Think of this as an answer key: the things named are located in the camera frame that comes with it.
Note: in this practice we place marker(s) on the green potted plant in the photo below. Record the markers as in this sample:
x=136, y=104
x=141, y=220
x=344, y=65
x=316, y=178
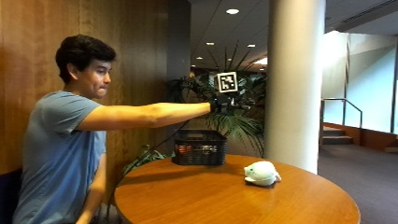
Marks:
x=232, y=102

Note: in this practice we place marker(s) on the white marker cube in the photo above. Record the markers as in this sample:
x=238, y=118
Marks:
x=226, y=82

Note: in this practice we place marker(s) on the black plastic basket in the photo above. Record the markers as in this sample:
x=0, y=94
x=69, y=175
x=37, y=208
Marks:
x=200, y=147

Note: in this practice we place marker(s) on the white round column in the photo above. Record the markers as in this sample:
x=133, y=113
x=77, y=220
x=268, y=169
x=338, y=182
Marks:
x=293, y=84

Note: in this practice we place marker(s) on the white plush toy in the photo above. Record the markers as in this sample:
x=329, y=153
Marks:
x=261, y=174

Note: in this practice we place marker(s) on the metal stair handrail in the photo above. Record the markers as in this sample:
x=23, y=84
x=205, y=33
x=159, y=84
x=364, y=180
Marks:
x=344, y=109

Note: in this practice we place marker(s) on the round ceiling light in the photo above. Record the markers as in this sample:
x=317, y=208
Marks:
x=232, y=11

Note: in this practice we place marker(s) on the the person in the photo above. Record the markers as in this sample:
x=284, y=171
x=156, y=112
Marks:
x=61, y=140

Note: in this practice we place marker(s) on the dark blue bench seat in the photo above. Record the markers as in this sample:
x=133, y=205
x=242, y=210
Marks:
x=9, y=196

